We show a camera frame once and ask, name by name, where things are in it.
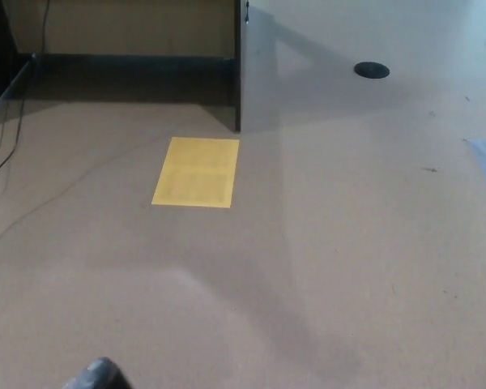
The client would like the black printed plastic bag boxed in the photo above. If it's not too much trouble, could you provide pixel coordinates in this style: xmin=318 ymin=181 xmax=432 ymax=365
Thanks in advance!
xmin=62 ymin=356 xmax=137 ymax=389

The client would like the yellow rectangular floor sheet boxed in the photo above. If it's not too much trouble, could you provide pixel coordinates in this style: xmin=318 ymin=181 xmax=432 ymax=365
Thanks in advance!
xmin=151 ymin=136 xmax=241 ymax=210

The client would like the thin grey floor cable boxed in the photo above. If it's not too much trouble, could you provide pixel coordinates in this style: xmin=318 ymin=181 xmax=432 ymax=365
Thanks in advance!
xmin=0 ymin=135 xmax=175 ymax=254

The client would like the thin black cable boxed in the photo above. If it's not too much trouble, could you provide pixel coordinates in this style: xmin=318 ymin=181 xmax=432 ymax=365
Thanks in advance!
xmin=0 ymin=0 xmax=52 ymax=187

